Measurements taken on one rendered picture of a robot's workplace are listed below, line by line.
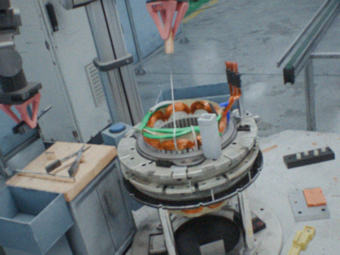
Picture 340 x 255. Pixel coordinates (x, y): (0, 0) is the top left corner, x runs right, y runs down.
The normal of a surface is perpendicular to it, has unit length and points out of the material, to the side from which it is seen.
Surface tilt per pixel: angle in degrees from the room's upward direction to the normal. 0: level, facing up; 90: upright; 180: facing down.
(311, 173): 0
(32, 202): 90
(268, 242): 0
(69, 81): 90
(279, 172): 0
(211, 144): 90
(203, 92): 90
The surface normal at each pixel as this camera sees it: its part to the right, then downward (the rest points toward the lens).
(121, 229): 0.88, 0.05
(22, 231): -0.43, 0.48
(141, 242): -0.18, -0.88
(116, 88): 0.41, 0.34
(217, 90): -0.13, 0.47
